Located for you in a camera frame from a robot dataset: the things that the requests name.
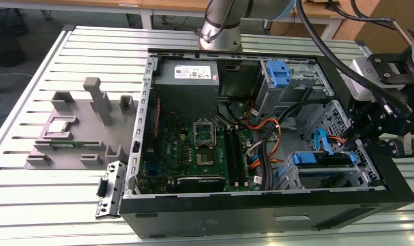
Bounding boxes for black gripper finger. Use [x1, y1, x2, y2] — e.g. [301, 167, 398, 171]
[342, 101, 375, 151]
[355, 137, 414, 158]

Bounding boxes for blue data wire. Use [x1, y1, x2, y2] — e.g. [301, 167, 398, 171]
[314, 129, 334, 156]

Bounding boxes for hard disk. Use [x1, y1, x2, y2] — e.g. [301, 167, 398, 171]
[277, 151, 359, 184]

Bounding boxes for metal disk bay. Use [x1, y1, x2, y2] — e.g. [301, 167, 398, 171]
[277, 151, 378, 190]

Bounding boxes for metal optical drive cage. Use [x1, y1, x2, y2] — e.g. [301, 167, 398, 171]
[255, 57, 333, 121]

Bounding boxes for blue drive latch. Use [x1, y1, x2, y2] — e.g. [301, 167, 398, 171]
[266, 59, 293, 88]

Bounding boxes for black RAM slot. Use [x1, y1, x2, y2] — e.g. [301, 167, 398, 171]
[225, 127, 238, 187]
[233, 127, 246, 187]

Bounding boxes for wooden desk white legs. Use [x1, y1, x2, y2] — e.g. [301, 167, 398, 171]
[285, 0, 350, 39]

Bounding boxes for wooden cabinet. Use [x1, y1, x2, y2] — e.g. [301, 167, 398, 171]
[355, 0, 414, 49]

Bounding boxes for CPU socket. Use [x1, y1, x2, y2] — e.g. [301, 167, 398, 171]
[195, 149, 218, 168]

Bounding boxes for metal socket cover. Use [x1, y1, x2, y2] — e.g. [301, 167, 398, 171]
[191, 119, 217, 149]

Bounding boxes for grey power supply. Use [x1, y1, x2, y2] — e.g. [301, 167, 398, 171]
[151, 60, 221, 124]

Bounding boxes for black graphics card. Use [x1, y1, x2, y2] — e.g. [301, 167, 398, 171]
[165, 175, 226, 194]

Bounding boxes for black PC case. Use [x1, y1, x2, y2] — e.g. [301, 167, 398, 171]
[120, 47, 414, 239]

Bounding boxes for green motherboard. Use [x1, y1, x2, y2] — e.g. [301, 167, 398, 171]
[139, 120, 265, 192]

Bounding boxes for grey parts rack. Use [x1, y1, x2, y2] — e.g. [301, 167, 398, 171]
[24, 76, 141, 171]

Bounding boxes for green RAM stick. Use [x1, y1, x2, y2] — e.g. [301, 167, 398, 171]
[50, 142, 88, 149]

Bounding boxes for silver CPU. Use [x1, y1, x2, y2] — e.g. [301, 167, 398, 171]
[48, 120, 69, 133]

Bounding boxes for long wooden desk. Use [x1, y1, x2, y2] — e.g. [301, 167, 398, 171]
[8, 0, 207, 30]

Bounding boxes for black bin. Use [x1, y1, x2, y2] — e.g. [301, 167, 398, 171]
[0, 7, 29, 67]

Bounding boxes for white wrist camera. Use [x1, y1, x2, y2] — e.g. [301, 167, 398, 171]
[346, 58, 379, 102]

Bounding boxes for black wrist mounting bracket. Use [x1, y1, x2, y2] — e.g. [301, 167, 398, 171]
[367, 52, 414, 89]

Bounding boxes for orange wire bundle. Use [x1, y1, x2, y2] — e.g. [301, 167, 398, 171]
[243, 109, 283, 165]

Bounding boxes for thick black cable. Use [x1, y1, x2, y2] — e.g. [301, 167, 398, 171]
[261, 97, 334, 191]

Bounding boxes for black cable brown sleeve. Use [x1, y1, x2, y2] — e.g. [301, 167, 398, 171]
[326, 0, 414, 40]

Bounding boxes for red twisted wire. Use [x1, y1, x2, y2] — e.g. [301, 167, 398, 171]
[147, 98, 162, 153]

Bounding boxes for grey metal slot bracket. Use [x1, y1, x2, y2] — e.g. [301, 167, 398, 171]
[94, 160, 128, 220]

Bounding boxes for white floor cable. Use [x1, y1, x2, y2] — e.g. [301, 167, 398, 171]
[0, 73, 33, 97]

